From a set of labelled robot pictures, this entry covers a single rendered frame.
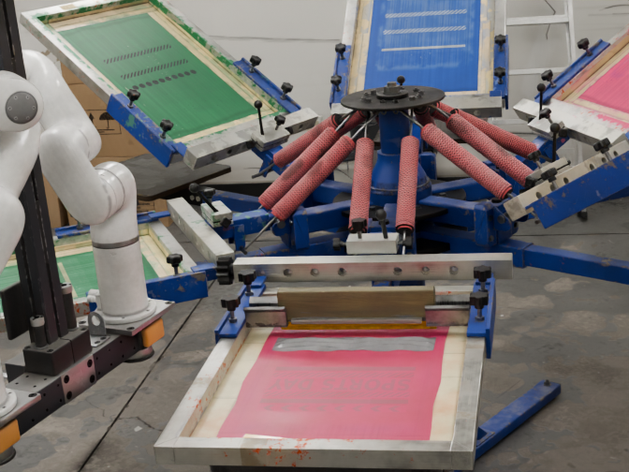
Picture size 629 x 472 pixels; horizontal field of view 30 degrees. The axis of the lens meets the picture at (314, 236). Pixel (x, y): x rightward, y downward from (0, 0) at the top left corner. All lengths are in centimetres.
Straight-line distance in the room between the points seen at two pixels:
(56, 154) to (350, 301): 77
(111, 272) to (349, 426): 56
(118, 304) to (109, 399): 238
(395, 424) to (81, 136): 81
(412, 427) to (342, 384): 24
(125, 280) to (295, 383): 41
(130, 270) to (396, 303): 62
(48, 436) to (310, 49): 310
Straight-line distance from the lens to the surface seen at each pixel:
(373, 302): 263
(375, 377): 245
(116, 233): 234
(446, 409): 231
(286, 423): 230
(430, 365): 249
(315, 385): 244
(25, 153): 199
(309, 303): 266
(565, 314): 517
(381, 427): 226
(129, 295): 238
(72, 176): 224
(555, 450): 411
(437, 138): 321
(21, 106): 190
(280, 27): 679
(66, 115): 231
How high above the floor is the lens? 202
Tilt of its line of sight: 19 degrees down
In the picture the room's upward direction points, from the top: 5 degrees counter-clockwise
